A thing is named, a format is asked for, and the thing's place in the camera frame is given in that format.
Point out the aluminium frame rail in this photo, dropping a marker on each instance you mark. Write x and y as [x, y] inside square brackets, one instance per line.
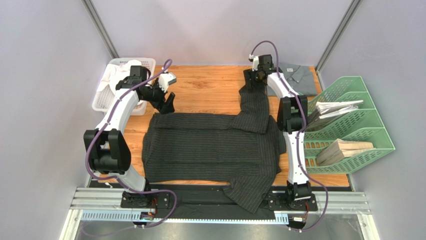
[342, 215]

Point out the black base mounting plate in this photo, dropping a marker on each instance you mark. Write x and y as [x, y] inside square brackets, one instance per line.
[206, 202]

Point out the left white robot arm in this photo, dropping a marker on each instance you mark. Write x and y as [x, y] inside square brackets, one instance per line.
[107, 153]

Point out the left corner aluminium post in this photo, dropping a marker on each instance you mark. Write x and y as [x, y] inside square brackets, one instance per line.
[100, 27]

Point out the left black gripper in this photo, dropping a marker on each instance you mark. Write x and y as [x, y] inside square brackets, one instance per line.
[167, 107]

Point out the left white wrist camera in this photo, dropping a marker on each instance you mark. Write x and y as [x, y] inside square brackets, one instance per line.
[165, 80]

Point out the white shirt in basket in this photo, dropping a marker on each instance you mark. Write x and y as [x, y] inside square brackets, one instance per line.
[115, 73]

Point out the green plastic file rack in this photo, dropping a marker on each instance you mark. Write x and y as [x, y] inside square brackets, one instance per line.
[362, 125]

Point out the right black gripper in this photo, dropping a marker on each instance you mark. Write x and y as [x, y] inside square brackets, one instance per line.
[250, 78]

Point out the brown book in rack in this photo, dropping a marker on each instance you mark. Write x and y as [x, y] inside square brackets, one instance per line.
[341, 149]

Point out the corner aluminium post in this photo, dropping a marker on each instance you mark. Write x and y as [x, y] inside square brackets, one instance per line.
[338, 33]
[100, 27]

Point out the white papers in rack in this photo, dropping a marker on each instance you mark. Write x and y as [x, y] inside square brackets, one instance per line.
[327, 110]

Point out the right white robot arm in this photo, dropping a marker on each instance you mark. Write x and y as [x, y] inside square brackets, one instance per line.
[292, 122]

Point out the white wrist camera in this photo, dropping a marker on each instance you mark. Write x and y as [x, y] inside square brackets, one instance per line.
[254, 59]
[165, 80]

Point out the white plastic laundry basket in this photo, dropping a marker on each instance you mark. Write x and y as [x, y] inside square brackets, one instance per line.
[103, 100]

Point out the dark pinstriped long sleeve shirt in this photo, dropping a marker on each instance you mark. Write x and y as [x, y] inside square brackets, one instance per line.
[243, 150]

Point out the right corner aluminium post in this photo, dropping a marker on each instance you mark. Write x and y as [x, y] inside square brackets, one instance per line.
[338, 33]

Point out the folded grey shirt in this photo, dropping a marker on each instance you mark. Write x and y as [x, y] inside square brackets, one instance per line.
[299, 77]

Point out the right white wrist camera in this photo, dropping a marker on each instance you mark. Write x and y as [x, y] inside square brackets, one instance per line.
[254, 59]

